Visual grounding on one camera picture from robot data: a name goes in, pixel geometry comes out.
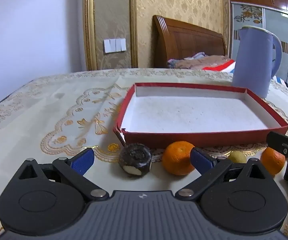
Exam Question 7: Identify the gold wall moulding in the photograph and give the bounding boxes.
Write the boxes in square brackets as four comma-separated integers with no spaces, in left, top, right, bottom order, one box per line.
[83,0,138,71]

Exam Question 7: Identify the small orange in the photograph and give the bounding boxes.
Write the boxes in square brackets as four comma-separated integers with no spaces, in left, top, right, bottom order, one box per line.
[260,147,286,176]

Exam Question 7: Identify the dark sugarcane piece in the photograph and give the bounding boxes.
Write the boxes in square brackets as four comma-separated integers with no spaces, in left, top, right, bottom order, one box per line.
[118,142,152,176]

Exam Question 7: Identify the brown blanket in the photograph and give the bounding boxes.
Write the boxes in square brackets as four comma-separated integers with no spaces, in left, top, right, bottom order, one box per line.
[167,55,234,71]

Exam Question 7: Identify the red white blue striped cloth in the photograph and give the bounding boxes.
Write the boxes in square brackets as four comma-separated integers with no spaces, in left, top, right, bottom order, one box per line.
[201,59,235,74]

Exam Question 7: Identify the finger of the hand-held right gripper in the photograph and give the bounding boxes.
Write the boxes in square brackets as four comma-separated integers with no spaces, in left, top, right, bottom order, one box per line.
[267,131,288,184]

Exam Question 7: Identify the grey-blue cloth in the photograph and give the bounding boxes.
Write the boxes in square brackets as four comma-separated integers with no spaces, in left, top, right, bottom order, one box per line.
[184,52,207,60]

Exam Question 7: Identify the small yellow-green fruit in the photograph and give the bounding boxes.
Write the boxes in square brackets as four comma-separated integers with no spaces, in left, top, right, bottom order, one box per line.
[227,151,246,164]

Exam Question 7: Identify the wardrobe with patterned doors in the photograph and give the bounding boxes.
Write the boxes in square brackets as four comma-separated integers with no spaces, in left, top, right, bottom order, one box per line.
[227,0,288,87]

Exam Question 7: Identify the large orange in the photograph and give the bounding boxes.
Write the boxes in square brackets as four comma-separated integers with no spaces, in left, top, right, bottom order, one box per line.
[162,141,197,176]

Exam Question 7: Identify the red cardboard box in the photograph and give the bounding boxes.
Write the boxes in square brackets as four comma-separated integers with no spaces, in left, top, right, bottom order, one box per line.
[113,82,288,149]

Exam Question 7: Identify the white light switch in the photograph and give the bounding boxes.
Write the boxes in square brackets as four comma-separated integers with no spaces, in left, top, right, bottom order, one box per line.
[103,38,127,54]

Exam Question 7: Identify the wooden bed headboard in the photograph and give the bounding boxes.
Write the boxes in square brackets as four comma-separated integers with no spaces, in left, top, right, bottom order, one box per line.
[152,15,228,68]

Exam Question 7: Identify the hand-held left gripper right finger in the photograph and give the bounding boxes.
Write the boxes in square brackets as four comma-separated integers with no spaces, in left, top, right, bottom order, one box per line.
[175,147,269,202]

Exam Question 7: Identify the blue kettle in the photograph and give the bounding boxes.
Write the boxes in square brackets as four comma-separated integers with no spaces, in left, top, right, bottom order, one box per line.
[231,26,283,98]

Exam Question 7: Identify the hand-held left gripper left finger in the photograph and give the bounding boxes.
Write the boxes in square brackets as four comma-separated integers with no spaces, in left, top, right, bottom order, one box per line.
[18,148,109,202]

